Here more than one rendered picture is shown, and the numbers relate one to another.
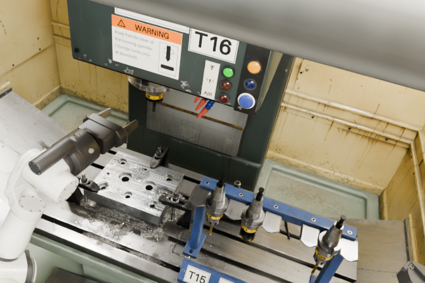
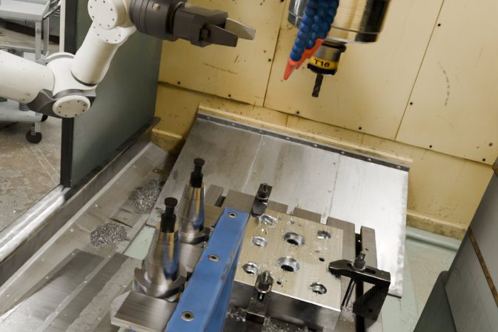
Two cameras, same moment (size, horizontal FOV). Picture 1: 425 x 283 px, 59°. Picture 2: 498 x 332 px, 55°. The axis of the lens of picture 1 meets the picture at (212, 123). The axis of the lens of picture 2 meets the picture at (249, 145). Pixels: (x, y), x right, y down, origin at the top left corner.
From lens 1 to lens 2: 1.06 m
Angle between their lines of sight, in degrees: 71
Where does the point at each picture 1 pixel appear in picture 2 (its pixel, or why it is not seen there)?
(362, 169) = not seen: outside the picture
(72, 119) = (445, 267)
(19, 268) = (65, 83)
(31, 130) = (370, 208)
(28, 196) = (118, 32)
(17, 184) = not seen: hidden behind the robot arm
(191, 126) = (482, 321)
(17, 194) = not seen: hidden behind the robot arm
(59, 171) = not seen: outside the picture
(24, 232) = (84, 48)
